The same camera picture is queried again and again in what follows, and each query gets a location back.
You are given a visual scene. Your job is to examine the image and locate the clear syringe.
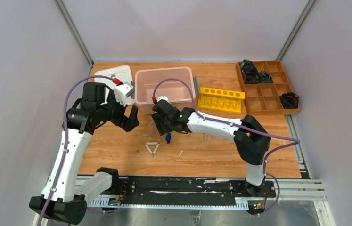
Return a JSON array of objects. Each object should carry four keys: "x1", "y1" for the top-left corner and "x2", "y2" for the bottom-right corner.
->
[{"x1": 137, "y1": 132, "x2": 163, "y2": 139}]

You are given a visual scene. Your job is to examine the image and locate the blue clip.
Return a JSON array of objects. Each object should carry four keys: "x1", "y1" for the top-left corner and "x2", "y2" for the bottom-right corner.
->
[{"x1": 165, "y1": 133, "x2": 172, "y2": 144}]

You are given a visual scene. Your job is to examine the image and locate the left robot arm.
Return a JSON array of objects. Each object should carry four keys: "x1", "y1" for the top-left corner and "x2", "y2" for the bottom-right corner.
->
[{"x1": 29, "y1": 80, "x2": 139, "y2": 225}]

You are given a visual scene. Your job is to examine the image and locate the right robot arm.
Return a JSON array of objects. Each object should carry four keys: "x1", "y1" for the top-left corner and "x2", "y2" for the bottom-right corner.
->
[{"x1": 152, "y1": 100, "x2": 271, "y2": 197}]

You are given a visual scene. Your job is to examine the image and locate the white clay triangle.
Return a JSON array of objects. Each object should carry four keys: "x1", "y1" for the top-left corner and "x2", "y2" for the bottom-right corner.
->
[{"x1": 145, "y1": 142, "x2": 160, "y2": 158}]

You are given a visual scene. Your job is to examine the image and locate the white bin lid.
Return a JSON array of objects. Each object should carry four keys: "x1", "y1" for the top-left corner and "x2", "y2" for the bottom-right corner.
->
[{"x1": 94, "y1": 65, "x2": 134, "y2": 90}]

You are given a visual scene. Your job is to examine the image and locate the pink plastic bin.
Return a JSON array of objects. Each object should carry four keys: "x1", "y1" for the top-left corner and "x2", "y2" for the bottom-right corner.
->
[{"x1": 135, "y1": 67, "x2": 196, "y2": 114}]

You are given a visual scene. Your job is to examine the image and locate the clear acrylic tube rack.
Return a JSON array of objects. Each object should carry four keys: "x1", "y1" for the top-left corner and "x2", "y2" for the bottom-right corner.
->
[{"x1": 203, "y1": 134, "x2": 236, "y2": 142}]

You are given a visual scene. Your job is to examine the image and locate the yellow test tube rack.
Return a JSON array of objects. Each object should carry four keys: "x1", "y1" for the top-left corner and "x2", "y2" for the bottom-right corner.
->
[{"x1": 197, "y1": 87, "x2": 245, "y2": 114}]

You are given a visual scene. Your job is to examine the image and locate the rolled dark tie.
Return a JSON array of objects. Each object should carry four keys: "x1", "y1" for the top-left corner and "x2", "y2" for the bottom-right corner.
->
[{"x1": 239, "y1": 59, "x2": 259, "y2": 84}]

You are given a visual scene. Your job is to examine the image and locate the wooden compartment tray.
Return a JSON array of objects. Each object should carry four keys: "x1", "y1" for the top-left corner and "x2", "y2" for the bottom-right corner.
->
[{"x1": 236, "y1": 60, "x2": 301, "y2": 116}]

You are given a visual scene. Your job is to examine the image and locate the rolled green tie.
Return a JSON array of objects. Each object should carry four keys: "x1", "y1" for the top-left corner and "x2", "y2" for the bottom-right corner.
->
[{"x1": 258, "y1": 71, "x2": 273, "y2": 83}]

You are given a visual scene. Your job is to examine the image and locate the rolled black tie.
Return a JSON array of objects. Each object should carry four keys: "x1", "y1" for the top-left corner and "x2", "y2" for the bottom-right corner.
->
[{"x1": 279, "y1": 92, "x2": 300, "y2": 109}]

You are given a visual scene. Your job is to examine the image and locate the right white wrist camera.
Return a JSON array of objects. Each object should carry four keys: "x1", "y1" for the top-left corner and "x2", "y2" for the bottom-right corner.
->
[{"x1": 156, "y1": 96, "x2": 170, "y2": 103}]

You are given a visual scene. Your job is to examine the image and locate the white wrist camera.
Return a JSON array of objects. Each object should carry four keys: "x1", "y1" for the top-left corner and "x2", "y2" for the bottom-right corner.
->
[
  {"x1": 156, "y1": 96, "x2": 170, "y2": 103},
  {"x1": 114, "y1": 83, "x2": 135, "y2": 106}
]

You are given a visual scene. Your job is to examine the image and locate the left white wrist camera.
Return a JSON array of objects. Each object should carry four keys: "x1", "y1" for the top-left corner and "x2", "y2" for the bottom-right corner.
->
[{"x1": 114, "y1": 83, "x2": 135, "y2": 106}]

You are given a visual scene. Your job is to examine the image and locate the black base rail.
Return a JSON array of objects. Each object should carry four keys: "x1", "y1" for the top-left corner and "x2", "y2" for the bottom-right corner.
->
[{"x1": 82, "y1": 175, "x2": 276, "y2": 216}]

